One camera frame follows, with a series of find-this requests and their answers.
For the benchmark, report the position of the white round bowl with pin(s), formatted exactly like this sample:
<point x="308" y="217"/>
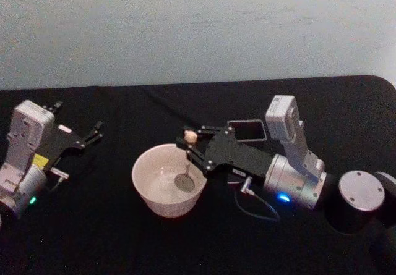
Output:
<point x="154" y="194"/>

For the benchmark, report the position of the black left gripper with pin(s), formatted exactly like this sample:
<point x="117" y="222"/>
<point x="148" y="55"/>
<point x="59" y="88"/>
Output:
<point x="60" y="142"/>

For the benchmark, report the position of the small black open box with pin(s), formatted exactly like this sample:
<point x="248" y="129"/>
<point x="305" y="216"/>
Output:
<point x="247" y="137"/>

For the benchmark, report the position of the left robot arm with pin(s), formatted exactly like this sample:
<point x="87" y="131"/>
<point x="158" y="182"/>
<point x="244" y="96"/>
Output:
<point x="24" y="129"/>

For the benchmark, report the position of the small metal spoon wooden knob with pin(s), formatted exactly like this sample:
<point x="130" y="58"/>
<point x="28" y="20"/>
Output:
<point x="185" y="183"/>

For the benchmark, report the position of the pale plain wall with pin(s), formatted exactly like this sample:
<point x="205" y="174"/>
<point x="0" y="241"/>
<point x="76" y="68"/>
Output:
<point x="185" y="24"/>

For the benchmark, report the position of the black tablecloth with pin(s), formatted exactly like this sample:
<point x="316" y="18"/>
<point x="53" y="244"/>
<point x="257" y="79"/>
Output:
<point x="123" y="241"/>

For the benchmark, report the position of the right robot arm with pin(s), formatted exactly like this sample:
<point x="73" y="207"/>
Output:
<point x="294" y="180"/>

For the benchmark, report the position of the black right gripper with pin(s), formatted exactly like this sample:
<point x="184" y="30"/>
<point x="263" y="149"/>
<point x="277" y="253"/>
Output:
<point x="238" y="154"/>

